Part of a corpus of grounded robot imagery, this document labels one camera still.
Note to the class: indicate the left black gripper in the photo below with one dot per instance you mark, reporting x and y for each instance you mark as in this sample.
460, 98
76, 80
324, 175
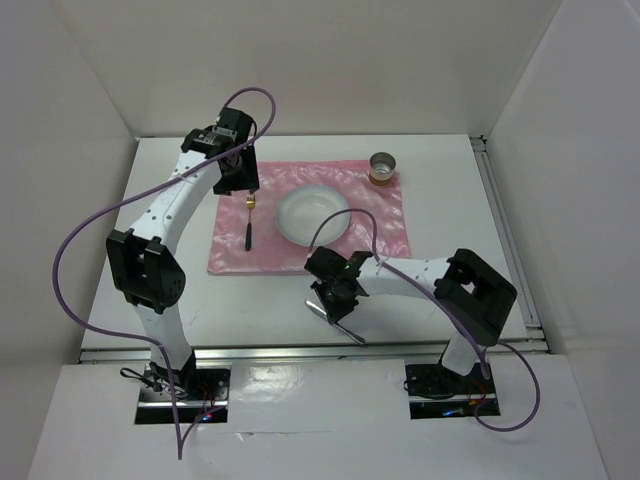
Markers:
248, 179

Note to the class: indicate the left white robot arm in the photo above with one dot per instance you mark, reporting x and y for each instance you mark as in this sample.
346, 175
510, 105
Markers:
142, 258

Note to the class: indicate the aluminium front rail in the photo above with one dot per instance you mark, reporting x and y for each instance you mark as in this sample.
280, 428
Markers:
272, 353

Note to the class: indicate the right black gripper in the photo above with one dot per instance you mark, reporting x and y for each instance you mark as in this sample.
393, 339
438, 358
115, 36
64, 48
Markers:
334, 312

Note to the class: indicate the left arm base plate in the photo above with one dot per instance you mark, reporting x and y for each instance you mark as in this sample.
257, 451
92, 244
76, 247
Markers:
208, 399

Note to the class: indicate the metal cup with gold band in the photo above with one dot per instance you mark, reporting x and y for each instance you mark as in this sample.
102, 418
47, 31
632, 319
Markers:
382, 167

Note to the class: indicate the silver table knife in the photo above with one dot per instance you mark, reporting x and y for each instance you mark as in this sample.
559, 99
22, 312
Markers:
319, 312

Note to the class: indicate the gold fork black handle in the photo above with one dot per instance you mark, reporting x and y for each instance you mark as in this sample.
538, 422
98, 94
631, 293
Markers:
250, 204

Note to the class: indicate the white ceramic bowl plate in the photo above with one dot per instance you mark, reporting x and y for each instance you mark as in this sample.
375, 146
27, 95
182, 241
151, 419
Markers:
300, 212

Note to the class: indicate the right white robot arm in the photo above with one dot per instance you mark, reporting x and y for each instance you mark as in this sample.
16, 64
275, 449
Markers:
476, 298

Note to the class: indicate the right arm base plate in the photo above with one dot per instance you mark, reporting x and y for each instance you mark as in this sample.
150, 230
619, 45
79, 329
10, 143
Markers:
437, 393

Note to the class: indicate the pink satin placemat cloth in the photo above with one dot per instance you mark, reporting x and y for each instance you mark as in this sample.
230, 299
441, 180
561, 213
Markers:
271, 252

